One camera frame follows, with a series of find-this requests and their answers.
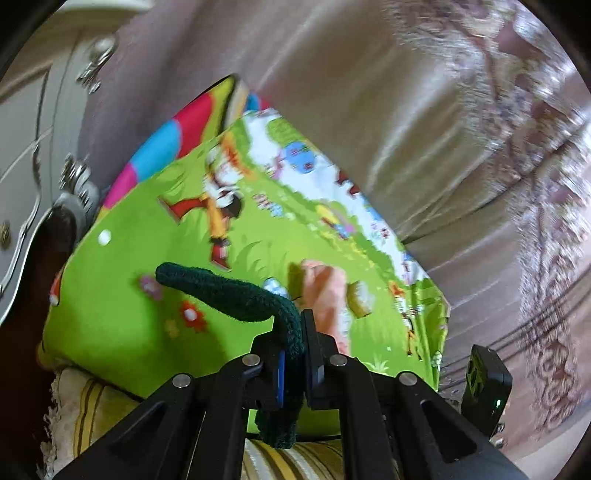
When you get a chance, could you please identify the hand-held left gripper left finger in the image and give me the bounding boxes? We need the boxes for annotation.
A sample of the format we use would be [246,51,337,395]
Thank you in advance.
[55,332,284,480]

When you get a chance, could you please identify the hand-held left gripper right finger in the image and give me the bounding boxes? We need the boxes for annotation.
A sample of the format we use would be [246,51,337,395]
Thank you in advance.
[300,309,527,480]

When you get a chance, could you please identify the dark green sock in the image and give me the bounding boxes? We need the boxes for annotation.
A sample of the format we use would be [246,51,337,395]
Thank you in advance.
[154,262,308,450]

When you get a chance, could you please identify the pink cloth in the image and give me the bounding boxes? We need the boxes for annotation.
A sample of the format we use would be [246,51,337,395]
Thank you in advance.
[300,259,352,356]

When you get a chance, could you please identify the yellow sponge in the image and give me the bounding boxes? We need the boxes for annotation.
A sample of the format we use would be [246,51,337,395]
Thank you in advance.
[346,281,376,318]

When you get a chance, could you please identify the green cartoon printed bed sheet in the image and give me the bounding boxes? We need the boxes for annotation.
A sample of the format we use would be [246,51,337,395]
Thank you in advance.
[37,108,451,439]

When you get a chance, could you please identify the striped velvet cushion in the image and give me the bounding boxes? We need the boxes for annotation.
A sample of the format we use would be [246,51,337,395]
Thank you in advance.
[41,367,402,480]

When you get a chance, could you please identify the white dresser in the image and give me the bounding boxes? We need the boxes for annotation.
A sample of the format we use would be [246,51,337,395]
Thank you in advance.
[0,0,158,324]

